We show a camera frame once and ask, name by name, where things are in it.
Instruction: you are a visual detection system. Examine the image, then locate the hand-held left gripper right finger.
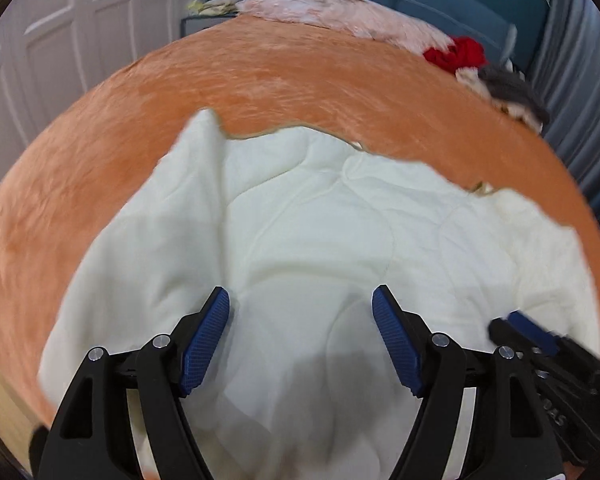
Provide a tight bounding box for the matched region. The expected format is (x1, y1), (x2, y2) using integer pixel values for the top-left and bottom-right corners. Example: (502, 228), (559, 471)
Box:
(371, 284), (564, 480)

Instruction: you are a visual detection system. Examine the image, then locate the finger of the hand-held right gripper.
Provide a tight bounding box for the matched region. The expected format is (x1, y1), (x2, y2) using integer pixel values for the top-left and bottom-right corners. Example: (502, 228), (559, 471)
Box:
(488, 310), (563, 358)

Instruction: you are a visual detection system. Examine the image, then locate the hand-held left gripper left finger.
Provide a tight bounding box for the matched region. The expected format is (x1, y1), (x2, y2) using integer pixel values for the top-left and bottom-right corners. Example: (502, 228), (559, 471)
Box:
(36, 286), (231, 480)

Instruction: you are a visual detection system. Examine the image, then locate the white quilted jacket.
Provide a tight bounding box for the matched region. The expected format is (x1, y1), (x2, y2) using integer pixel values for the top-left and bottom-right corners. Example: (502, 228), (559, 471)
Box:
(37, 108), (600, 480)

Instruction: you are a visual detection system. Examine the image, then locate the dark grey knit sweater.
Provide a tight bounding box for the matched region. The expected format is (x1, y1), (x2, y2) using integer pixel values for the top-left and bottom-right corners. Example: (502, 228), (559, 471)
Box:
(477, 64), (551, 127)

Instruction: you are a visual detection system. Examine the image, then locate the orange plush blanket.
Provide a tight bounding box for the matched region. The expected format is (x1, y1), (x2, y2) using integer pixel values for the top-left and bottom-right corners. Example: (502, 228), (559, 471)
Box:
(0, 12), (595, 480)

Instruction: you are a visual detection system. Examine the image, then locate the grey pleated curtain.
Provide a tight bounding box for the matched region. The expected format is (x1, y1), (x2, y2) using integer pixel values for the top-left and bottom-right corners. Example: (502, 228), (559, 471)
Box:
(526, 0), (600, 263)

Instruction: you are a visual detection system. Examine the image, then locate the cream fleece garment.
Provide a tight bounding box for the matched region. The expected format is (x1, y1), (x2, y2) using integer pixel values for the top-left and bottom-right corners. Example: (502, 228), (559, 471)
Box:
(454, 66), (544, 132)

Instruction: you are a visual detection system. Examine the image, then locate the red garment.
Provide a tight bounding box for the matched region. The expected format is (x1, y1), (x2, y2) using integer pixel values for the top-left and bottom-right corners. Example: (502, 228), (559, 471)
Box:
(422, 36), (486, 74)

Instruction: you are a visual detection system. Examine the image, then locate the grey nightstand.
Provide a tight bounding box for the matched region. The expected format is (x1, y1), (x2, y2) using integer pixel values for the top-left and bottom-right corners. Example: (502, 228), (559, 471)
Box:
(180, 12), (241, 39)

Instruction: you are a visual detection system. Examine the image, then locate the pale yellow cloth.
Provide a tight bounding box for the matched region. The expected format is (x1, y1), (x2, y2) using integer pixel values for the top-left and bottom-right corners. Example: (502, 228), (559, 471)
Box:
(187, 0), (244, 17)

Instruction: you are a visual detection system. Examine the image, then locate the blue upholstered headboard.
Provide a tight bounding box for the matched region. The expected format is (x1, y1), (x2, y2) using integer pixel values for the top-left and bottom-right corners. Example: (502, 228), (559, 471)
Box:
(389, 0), (520, 63)

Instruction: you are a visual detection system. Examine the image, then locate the pink floral quilt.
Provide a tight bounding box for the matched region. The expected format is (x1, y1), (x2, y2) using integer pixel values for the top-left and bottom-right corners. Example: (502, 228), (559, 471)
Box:
(236, 0), (457, 54)

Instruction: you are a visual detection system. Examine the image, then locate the white panelled wardrobe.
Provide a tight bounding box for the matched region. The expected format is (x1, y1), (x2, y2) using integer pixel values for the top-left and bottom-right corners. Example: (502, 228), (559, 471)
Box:
(0, 0), (217, 213)

